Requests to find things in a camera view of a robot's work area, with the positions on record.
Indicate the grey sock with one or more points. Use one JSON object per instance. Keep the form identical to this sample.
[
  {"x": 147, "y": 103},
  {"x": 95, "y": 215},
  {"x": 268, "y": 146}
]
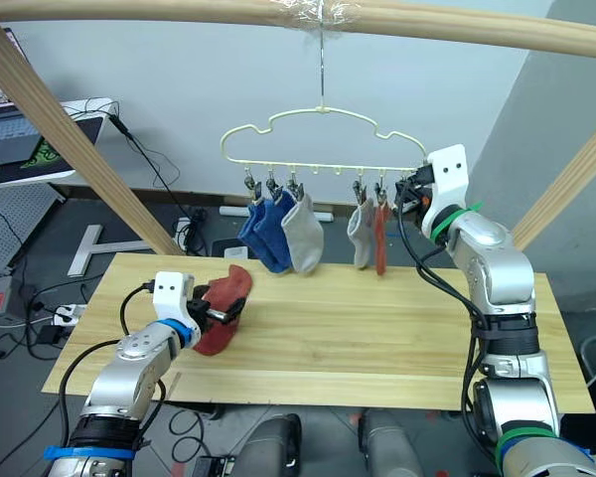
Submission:
[
  {"x": 361, "y": 233},
  {"x": 305, "y": 238}
]

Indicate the small black box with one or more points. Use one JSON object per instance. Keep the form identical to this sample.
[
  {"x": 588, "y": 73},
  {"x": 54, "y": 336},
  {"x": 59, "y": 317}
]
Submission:
[{"x": 213, "y": 467}]

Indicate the white socket block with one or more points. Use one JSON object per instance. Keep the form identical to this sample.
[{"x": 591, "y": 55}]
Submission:
[{"x": 185, "y": 231}]

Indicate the black flat floor box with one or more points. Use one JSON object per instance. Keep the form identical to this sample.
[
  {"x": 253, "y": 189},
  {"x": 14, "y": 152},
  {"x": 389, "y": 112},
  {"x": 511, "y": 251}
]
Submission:
[{"x": 231, "y": 248}]

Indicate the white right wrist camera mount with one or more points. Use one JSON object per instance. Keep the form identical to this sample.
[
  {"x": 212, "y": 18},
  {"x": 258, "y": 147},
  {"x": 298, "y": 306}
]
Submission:
[{"x": 449, "y": 169}]

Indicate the grey metal T bracket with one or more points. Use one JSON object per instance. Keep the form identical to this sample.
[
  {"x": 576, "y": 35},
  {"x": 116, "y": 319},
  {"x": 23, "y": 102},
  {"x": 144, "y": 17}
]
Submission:
[{"x": 92, "y": 243}]

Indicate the cream clip hanger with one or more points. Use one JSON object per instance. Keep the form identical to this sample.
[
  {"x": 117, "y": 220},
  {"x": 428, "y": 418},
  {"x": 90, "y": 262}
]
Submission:
[{"x": 323, "y": 108}]

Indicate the clear tape wrap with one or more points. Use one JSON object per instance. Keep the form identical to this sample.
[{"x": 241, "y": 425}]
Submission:
[{"x": 318, "y": 12}]

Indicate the red sock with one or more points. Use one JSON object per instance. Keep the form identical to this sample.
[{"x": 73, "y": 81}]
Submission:
[
  {"x": 380, "y": 243},
  {"x": 228, "y": 285}
]

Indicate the grey perforated board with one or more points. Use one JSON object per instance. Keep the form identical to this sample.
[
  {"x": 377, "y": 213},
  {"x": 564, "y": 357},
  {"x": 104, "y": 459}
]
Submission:
[{"x": 10, "y": 223}]

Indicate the laptop computer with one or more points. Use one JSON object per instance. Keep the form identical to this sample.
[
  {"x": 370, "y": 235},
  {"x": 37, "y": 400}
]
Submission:
[{"x": 5, "y": 141}]

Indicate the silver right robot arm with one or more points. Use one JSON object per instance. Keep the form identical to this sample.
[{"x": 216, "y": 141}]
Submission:
[{"x": 496, "y": 268}]

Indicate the white desk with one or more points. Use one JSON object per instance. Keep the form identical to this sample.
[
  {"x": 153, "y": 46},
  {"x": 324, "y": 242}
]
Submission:
[{"x": 87, "y": 107}]

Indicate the wooden cross beam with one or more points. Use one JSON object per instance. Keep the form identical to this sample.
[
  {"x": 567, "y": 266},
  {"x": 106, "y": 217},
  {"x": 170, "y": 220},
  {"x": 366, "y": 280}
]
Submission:
[{"x": 477, "y": 29}]

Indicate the blue sock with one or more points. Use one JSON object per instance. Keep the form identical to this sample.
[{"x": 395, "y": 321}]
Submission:
[
  {"x": 275, "y": 233},
  {"x": 248, "y": 228}
]

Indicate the slanted wooden post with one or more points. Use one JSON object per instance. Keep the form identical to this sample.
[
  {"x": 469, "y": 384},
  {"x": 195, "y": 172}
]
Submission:
[
  {"x": 566, "y": 186},
  {"x": 79, "y": 144}
]

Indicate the grey box red label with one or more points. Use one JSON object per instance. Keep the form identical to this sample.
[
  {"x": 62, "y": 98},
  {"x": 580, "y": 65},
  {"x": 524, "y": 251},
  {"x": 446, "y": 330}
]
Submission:
[{"x": 2, "y": 298}]

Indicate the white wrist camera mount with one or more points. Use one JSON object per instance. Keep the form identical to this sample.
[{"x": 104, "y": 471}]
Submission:
[
  {"x": 171, "y": 293},
  {"x": 449, "y": 169}
]

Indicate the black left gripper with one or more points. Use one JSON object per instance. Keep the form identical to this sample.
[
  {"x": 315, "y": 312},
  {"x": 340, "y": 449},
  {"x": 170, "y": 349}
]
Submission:
[{"x": 201, "y": 310}]

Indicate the dark rounded shape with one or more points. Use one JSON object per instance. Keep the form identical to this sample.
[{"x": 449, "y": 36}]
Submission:
[
  {"x": 273, "y": 447},
  {"x": 390, "y": 447}
]

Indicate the small white power strip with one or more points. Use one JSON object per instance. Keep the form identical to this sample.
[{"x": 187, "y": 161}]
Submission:
[{"x": 69, "y": 313}]

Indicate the black power adapter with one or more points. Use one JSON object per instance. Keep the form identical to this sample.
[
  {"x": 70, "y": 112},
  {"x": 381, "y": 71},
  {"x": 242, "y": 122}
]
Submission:
[{"x": 49, "y": 335}]

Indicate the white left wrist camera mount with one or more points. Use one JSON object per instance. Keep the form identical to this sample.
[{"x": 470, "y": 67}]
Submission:
[{"x": 171, "y": 293}]

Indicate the black mouse pad green logo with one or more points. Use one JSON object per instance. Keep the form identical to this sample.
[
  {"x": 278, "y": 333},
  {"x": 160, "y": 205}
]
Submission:
[{"x": 40, "y": 159}]

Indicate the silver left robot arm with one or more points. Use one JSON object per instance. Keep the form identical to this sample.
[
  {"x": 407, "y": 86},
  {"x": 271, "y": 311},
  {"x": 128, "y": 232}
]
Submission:
[{"x": 129, "y": 367}]

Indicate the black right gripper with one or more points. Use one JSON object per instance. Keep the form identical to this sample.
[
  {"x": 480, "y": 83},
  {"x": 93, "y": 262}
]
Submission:
[{"x": 419, "y": 191}]

